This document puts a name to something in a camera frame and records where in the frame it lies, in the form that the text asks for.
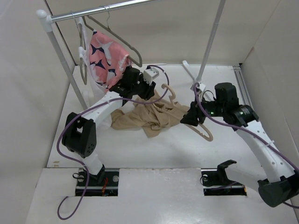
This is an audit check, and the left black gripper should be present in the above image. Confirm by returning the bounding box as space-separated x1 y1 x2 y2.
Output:
131 75 155 100

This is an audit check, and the grey hanger with pink shirt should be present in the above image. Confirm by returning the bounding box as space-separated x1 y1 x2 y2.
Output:
87 6 143 67

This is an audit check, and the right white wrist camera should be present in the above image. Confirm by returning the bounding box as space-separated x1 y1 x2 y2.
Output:
191 82 206 95

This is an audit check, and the white clothes rack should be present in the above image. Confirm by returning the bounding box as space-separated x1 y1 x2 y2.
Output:
36 0 228 110

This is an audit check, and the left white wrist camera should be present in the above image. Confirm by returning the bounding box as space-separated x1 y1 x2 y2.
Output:
143 68 159 84

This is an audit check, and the beige t shirt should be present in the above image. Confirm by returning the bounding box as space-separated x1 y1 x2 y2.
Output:
111 99 189 138

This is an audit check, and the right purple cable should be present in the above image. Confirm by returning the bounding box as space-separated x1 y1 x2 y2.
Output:
192 82 299 210

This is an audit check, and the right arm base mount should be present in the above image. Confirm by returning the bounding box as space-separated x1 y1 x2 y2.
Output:
199 168 247 196

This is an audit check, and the aluminium rail on right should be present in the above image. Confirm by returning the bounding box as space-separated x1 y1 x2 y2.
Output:
232 65 260 129

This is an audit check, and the grey hanger with tank top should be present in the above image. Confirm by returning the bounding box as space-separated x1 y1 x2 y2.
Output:
75 17 88 85

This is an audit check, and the purple cable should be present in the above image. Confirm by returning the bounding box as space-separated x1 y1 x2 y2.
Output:
192 82 299 210
57 64 171 221

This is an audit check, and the pink shark print shirt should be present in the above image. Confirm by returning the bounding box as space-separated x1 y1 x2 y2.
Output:
89 30 132 89

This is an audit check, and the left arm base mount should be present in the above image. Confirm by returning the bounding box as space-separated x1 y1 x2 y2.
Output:
72 168 120 197

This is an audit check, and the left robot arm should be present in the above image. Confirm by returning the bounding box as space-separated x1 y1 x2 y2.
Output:
62 66 159 185

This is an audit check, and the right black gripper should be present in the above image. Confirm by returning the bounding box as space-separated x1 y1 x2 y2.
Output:
180 94 226 126

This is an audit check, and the white tank top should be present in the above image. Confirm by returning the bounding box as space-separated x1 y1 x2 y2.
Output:
78 18 113 129

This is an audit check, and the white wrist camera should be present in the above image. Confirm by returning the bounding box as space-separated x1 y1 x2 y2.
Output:
191 82 206 95
143 68 159 84

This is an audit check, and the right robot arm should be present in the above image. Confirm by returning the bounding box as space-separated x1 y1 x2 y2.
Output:
180 82 299 209

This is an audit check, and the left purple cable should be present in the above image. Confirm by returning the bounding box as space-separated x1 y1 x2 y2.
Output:
57 64 171 221

